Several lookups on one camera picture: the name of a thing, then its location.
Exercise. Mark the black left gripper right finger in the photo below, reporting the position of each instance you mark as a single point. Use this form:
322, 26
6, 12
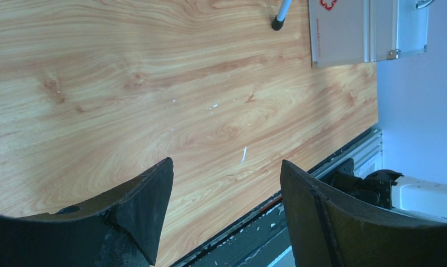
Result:
328, 227

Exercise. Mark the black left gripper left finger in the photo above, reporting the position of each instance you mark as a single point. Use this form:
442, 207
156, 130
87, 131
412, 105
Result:
119, 227

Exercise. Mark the grey metal case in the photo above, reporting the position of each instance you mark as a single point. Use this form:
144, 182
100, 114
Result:
364, 31

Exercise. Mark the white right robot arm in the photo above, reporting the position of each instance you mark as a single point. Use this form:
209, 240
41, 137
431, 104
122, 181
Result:
394, 191

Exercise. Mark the blue music stand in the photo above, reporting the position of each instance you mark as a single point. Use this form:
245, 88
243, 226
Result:
278, 21

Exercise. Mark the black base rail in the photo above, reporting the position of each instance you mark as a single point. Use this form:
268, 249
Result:
261, 238

